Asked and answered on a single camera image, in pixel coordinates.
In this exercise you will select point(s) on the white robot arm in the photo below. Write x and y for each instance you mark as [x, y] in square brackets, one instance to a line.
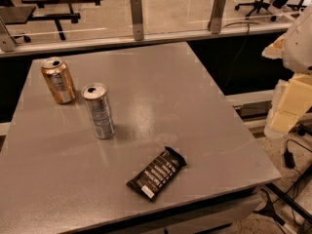
[297, 55]

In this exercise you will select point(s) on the grey metal bracket middle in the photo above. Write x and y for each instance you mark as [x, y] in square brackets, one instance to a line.
[137, 19]

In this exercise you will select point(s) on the black rxbar chocolate wrapper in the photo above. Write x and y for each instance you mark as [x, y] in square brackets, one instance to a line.
[152, 180]

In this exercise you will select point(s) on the silver blue redbull can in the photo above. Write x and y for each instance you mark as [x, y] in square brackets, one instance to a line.
[97, 101]

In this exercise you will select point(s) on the dark background bench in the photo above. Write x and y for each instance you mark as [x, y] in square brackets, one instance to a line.
[16, 15]

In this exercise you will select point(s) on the dark background table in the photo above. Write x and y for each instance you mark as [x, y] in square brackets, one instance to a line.
[57, 18]

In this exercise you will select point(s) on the grey metal bracket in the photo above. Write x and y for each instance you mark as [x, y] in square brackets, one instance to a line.
[137, 19]
[7, 42]
[214, 25]

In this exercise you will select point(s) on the gold soda can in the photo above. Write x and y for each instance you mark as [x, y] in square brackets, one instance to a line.
[59, 81]

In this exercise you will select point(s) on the grey metal bracket left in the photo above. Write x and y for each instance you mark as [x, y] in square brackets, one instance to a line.
[7, 42]

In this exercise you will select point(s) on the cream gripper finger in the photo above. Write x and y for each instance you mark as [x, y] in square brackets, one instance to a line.
[291, 100]
[276, 49]

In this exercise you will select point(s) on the grey metal bracket right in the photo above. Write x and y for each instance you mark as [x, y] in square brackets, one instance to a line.
[214, 25]

